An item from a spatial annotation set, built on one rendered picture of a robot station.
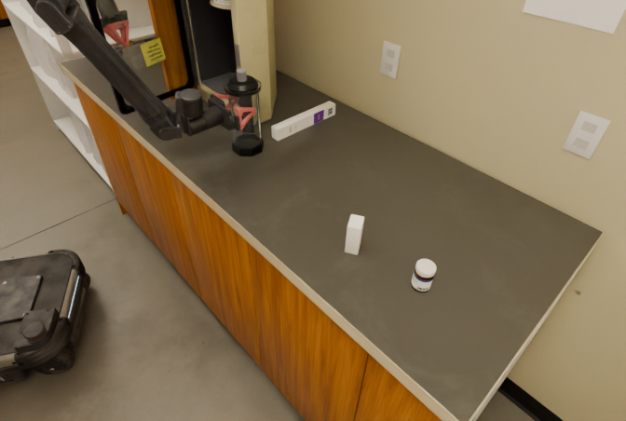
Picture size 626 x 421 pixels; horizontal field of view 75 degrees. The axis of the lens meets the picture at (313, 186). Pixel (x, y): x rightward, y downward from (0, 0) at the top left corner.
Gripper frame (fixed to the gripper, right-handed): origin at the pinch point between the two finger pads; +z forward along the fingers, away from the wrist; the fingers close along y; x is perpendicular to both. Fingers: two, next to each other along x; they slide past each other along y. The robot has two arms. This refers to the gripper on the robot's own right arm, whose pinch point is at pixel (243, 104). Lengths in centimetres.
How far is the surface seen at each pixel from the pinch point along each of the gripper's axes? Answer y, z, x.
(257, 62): 10.1, 13.3, -6.6
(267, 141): -0.7, 7.7, 16.0
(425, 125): -34, 50, 12
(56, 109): 235, -13, 93
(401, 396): -81, -20, 31
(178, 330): 19, -34, 110
